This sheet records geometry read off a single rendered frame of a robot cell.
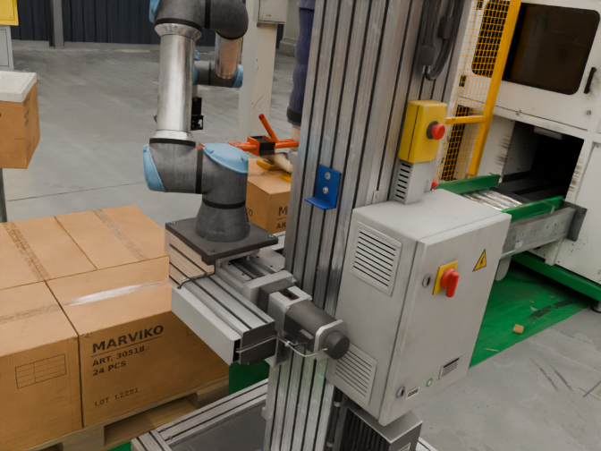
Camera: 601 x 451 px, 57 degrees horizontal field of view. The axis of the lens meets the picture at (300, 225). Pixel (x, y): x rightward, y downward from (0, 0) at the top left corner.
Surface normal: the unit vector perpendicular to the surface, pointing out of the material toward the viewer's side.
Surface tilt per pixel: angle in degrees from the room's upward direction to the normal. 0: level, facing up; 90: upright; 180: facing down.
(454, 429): 0
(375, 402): 90
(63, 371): 90
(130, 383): 90
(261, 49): 90
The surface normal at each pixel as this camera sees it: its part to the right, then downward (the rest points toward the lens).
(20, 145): 0.29, 0.40
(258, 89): 0.61, 0.37
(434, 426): 0.11, -0.91
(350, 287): -0.75, 0.18
